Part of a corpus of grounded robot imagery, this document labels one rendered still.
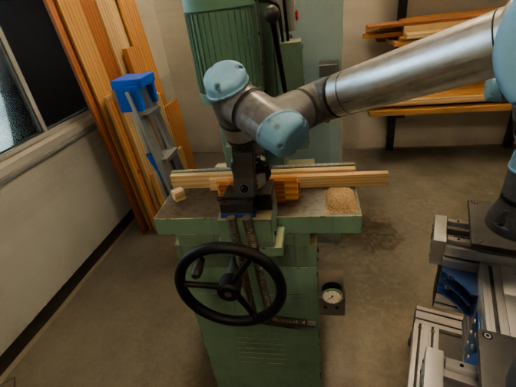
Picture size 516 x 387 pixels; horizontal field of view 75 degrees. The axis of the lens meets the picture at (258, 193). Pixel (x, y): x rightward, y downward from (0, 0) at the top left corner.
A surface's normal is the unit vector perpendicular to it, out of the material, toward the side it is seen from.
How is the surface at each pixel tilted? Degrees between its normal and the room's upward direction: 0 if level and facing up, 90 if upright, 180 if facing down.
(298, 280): 90
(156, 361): 0
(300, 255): 90
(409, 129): 90
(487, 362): 0
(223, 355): 90
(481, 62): 106
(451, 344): 0
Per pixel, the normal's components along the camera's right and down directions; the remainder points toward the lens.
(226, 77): -0.16, -0.47
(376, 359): -0.11, -0.85
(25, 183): 0.98, 0.00
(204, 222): -0.13, 0.52
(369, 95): -0.54, 0.72
